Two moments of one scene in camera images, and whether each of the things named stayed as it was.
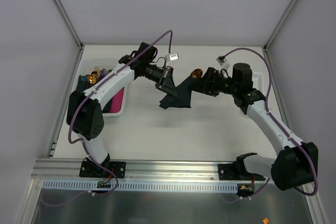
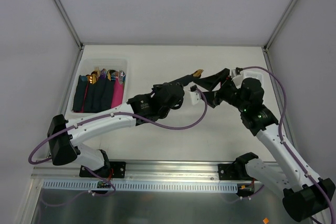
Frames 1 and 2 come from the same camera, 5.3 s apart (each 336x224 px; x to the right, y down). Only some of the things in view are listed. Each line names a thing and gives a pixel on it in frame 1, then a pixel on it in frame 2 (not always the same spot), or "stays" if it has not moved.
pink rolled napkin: [116, 102] stays
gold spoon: [197, 73] stays
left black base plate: [91, 170] stays
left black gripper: [165, 78] -> [177, 83]
